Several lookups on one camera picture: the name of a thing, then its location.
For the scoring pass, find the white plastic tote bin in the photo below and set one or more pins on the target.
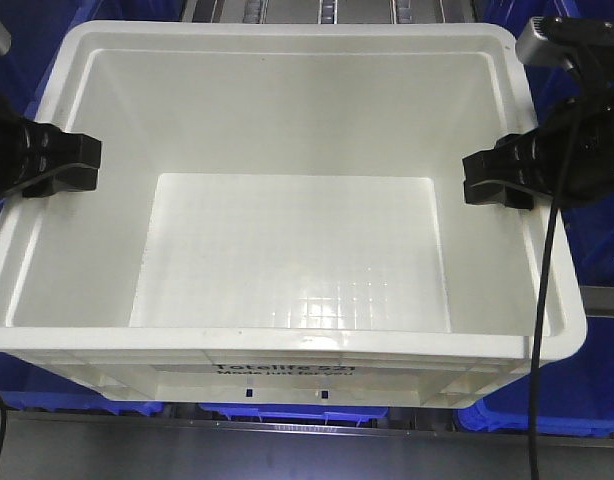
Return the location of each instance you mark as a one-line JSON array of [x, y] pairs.
[[279, 217]]

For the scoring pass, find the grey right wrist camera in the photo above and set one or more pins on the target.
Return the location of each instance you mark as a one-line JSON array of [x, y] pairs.
[[550, 41]]

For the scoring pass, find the blue bin below centre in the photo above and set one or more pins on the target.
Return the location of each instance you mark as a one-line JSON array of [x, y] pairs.
[[325, 413]]

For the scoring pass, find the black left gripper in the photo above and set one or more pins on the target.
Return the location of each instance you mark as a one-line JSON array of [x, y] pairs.
[[57, 161]]

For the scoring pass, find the silver front shelf rail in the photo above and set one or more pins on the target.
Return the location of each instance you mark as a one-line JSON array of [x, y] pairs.
[[165, 424]]

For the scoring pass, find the blue bin left shelf side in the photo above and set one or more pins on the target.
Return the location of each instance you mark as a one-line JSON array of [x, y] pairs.
[[37, 29]]

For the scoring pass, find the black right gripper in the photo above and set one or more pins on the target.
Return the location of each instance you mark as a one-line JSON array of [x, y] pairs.
[[575, 150]]

